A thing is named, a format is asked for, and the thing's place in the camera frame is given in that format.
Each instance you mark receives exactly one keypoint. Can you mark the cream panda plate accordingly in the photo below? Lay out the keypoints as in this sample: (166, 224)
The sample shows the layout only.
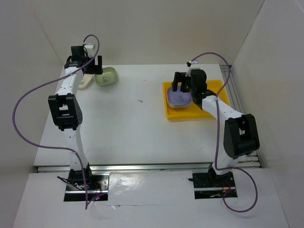
(178, 106)
(85, 81)

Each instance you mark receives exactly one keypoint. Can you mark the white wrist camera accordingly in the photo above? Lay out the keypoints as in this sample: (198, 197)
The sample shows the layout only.
(89, 49)
(192, 65)

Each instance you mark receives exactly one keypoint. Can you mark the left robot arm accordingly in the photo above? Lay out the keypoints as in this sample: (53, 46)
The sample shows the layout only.
(66, 112)

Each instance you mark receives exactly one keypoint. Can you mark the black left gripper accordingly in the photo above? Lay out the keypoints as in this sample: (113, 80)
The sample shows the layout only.
(96, 69)

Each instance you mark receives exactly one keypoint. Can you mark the aluminium side rail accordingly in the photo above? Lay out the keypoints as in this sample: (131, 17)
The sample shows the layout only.
(240, 136)

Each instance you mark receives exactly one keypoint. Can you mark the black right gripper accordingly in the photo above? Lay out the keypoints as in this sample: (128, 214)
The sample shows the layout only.
(179, 77)

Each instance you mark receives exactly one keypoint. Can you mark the aluminium mounting rail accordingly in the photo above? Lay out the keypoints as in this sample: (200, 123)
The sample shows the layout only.
(149, 167)

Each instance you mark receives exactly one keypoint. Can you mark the green panda plate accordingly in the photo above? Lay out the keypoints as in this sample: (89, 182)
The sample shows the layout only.
(108, 77)

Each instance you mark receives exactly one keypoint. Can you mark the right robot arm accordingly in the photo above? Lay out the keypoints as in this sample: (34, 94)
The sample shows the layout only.
(209, 105)

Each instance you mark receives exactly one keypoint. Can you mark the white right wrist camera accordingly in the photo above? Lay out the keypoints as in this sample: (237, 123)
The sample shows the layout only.
(192, 65)

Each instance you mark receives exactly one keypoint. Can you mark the purple panda plate back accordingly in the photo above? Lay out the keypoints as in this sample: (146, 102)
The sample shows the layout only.
(178, 98)

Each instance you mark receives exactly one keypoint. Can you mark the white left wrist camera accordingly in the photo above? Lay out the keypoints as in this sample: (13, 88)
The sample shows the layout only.
(89, 49)

